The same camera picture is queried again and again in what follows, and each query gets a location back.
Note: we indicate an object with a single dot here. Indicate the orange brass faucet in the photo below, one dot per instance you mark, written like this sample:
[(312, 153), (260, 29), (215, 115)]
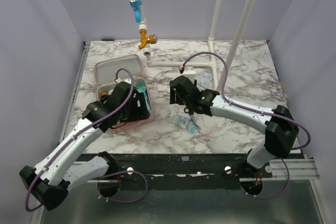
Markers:
[(145, 40)]

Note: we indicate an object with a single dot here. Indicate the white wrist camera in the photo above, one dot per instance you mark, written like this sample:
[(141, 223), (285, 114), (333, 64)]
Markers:
[(189, 73), (126, 80)]

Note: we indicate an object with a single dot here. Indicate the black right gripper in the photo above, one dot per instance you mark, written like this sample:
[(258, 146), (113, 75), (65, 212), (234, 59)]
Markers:
[(189, 106)]

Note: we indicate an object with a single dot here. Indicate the small blue white sachet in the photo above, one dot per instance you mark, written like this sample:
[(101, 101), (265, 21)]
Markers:
[(205, 80)]

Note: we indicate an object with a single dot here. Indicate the metal scissors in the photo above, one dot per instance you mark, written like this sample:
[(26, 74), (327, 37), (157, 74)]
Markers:
[(193, 116)]

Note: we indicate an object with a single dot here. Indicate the amber bottle orange cap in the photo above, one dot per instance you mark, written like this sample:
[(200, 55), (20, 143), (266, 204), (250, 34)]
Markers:
[(104, 95)]

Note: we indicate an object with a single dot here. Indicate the blue cotton swab packet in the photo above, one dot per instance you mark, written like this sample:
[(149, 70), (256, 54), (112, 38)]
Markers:
[(143, 89)]

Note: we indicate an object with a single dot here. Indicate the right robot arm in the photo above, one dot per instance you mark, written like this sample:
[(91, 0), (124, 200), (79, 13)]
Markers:
[(276, 124)]

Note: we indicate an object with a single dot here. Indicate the clear blue bandage packet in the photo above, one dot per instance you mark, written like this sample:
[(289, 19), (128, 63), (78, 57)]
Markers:
[(185, 124)]

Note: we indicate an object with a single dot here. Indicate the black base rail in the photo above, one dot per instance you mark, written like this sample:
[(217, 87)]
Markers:
[(187, 171)]

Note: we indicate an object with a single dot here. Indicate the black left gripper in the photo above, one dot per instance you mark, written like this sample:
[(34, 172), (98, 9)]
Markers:
[(141, 113)]

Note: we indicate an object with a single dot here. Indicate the white PVC pipe frame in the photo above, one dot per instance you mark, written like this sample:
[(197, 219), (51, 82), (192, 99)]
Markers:
[(218, 82)]

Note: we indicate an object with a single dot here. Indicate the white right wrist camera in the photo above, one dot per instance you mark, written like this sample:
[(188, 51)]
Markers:
[(189, 73)]

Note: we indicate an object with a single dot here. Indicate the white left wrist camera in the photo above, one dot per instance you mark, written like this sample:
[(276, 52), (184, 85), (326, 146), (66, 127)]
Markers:
[(126, 80)]

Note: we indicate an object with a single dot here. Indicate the blue valve handle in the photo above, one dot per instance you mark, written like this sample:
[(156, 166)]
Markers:
[(136, 6)]

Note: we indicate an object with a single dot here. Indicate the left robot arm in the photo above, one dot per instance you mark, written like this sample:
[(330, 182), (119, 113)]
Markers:
[(51, 180)]

